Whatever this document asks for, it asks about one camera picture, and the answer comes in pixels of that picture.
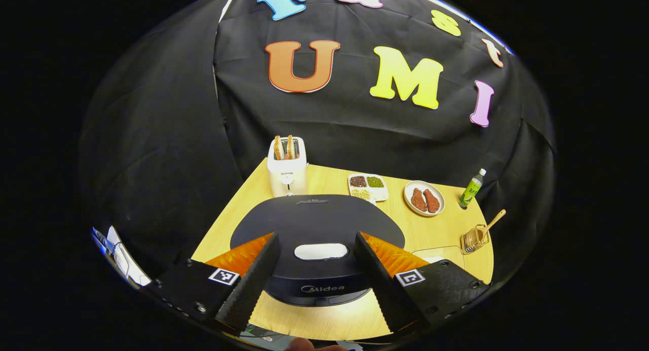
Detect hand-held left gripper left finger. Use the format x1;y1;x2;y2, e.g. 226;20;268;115
146;232;281;336

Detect white divided bean dish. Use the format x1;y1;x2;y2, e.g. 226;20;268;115
347;173;390;205

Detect white round plate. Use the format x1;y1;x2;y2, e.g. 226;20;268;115
404;180;446;218

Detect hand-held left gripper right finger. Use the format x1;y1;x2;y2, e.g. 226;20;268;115
353;231;490;335

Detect white side table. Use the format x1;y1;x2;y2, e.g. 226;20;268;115
91;225;152;287

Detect clear chopstick holder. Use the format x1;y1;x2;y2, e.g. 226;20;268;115
460;224;491;255

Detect wooden spoon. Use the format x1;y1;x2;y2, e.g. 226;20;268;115
468;209;507;248

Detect green drink bottle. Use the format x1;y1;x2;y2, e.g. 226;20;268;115
457;168;487;210

